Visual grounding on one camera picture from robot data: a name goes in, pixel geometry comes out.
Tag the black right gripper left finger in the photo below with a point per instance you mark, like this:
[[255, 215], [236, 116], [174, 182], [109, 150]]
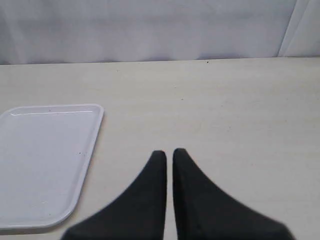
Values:
[[139, 213]]

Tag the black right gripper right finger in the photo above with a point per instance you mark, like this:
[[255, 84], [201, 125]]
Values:
[[203, 211]]

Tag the white plastic tray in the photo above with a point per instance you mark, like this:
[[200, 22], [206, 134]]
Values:
[[45, 152]]

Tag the white backdrop curtain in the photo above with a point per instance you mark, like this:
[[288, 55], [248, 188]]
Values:
[[82, 31]]

